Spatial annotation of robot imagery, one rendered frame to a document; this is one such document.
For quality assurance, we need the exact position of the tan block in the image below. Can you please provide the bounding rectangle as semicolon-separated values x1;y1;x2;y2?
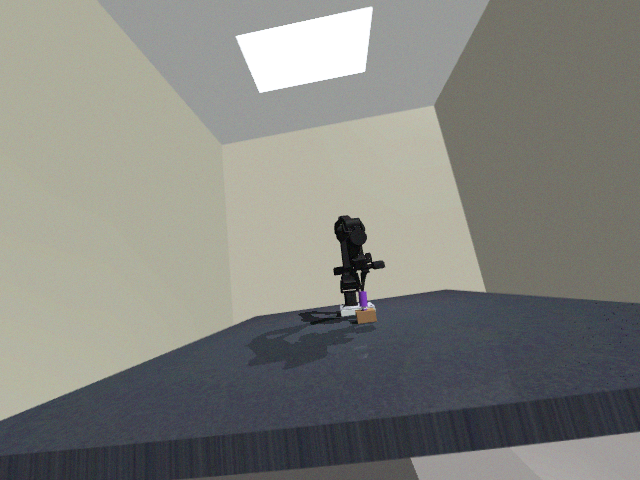
355;308;377;324

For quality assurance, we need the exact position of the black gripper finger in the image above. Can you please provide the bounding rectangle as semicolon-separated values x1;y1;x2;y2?
349;273;363;292
360;271;370;292

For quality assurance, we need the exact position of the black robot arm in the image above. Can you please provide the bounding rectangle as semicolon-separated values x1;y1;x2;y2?
334;215;372;307

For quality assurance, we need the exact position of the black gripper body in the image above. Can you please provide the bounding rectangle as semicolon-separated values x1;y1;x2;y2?
333;248;385;276

